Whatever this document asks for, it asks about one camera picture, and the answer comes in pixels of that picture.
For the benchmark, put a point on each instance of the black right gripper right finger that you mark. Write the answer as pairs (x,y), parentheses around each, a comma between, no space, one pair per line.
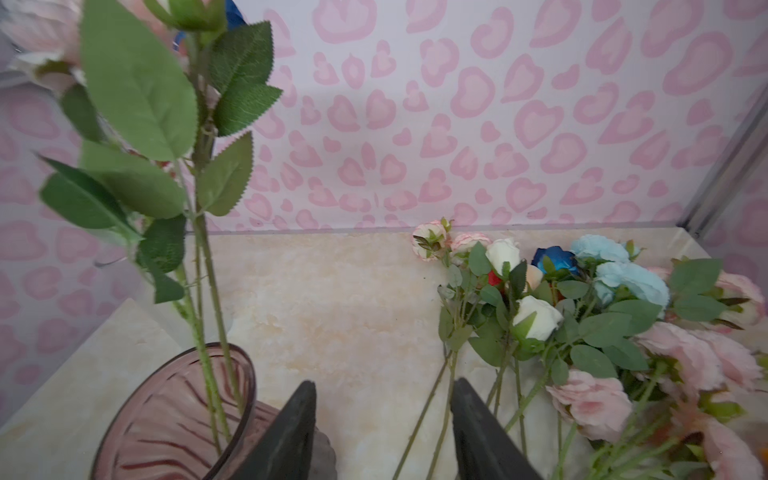
(484,451)

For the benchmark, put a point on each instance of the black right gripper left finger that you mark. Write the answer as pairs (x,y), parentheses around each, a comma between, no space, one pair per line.
(285,450)

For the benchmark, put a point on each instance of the pink peony stem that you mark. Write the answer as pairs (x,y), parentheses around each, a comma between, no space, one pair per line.
(166,135)

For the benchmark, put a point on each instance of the pink ribbed glass vase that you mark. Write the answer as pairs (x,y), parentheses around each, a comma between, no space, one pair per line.
(165,429)

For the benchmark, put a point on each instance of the white rose spray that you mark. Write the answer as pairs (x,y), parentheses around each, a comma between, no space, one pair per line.
(526,321)

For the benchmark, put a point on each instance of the pink peony flower spray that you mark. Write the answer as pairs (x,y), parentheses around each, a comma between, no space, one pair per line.
(656,391)

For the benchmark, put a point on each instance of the light blue flower spray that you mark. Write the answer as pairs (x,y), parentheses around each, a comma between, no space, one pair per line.
(615,269)

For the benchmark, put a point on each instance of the aluminium frame post right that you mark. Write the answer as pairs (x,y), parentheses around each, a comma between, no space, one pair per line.
(742,156)

